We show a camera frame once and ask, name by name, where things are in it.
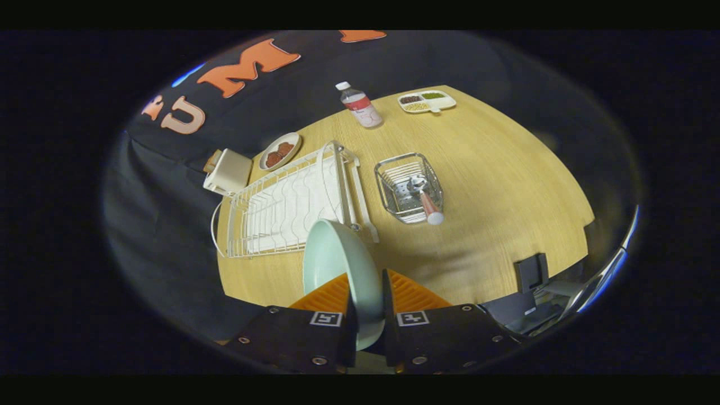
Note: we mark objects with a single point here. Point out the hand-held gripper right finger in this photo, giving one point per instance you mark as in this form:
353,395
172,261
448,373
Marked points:
388,304

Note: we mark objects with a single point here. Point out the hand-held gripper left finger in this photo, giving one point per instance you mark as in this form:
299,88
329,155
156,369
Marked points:
351,337

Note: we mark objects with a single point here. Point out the light green plate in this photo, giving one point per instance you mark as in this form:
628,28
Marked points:
337,259

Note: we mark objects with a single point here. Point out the pink and white spoon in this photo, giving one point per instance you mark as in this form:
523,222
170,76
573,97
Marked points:
430,205

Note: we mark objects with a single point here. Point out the beige plate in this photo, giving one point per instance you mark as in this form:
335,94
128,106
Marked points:
295,139

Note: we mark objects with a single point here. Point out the red food piece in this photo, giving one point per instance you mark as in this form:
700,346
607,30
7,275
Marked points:
273,159
286,149

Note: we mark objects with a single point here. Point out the clear bottle with red label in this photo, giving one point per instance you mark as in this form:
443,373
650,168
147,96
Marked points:
363,109

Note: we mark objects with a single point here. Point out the white toaster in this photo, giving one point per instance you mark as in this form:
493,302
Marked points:
230,171

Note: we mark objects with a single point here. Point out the white divided tray with beans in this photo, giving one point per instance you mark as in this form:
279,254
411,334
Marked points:
444,102

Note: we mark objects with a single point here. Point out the black backdrop cloth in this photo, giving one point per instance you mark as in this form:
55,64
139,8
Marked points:
169,225

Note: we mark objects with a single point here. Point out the toast bread slices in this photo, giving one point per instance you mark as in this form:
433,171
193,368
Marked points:
212,163

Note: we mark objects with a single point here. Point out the small black bracket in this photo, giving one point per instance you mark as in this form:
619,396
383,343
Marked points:
531,273

